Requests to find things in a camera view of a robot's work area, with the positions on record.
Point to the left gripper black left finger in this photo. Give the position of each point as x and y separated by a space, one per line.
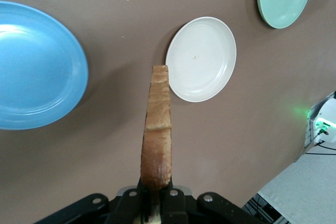
105 211

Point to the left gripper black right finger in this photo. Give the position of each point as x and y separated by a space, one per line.
189 211

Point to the brown bread slice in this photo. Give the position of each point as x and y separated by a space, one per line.
157 129

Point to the beige plate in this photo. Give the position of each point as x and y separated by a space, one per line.
204 58

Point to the blue plate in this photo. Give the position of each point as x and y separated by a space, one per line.
36 66

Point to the metal equipment frame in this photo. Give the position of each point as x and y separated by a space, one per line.
265 209

